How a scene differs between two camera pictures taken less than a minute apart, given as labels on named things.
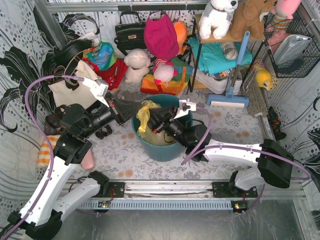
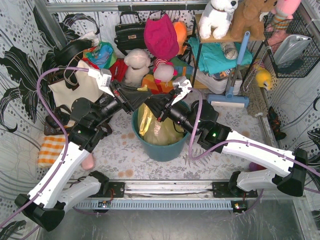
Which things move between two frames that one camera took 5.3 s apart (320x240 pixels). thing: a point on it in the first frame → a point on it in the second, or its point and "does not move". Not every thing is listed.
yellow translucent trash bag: (161, 138) does not move
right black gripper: (163, 120) → (166, 111)
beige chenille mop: (257, 104) does not move
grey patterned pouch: (230, 50) does not move
